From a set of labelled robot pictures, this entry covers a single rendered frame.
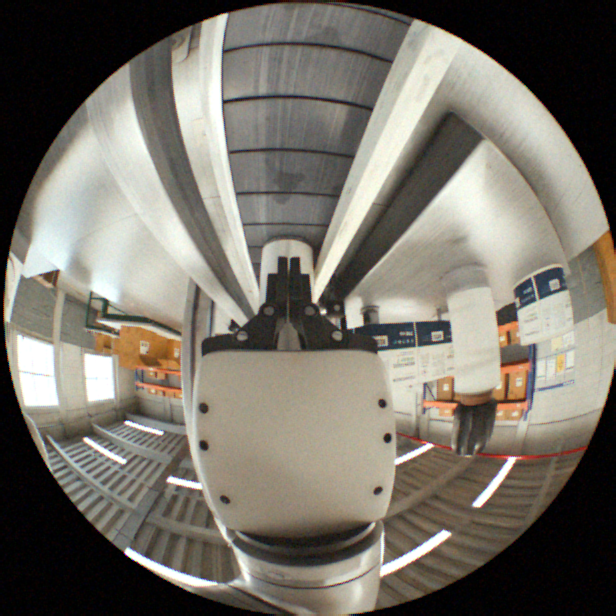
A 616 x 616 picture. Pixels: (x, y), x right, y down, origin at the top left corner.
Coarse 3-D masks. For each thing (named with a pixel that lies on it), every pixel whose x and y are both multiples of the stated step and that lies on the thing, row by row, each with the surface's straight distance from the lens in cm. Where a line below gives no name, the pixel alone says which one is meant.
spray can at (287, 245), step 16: (272, 240) 20; (288, 240) 19; (304, 240) 20; (272, 256) 19; (288, 256) 18; (304, 256) 19; (272, 272) 18; (288, 272) 17; (304, 272) 18; (288, 288) 17; (288, 304) 16; (288, 320) 16; (288, 336) 16
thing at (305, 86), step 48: (240, 48) 12; (288, 48) 11; (336, 48) 12; (384, 48) 12; (240, 96) 12; (288, 96) 12; (336, 96) 12; (240, 144) 13; (288, 144) 13; (336, 144) 13; (240, 192) 16; (288, 192) 15; (336, 192) 15
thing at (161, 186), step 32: (128, 64) 4; (160, 64) 5; (96, 96) 4; (128, 96) 4; (160, 96) 4; (96, 128) 5; (128, 128) 4; (160, 128) 4; (128, 160) 4; (160, 160) 4; (128, 192) 5; (160, 192) 5; (192, 192) 6; (160, 224) 6; (192, 224) 6; (192, 256) 7; (224, 256) 9; (224, 288) 9
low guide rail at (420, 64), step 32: (416, 32) 10; (416, 64) 9; (448, 64) 9; (384, 96) 10; (416, 96) 9; (384, 128) 9; (384, 160) 10; (352, 192) 11; (352, 224) 13; (320, 256) 19; (320, 288) 22
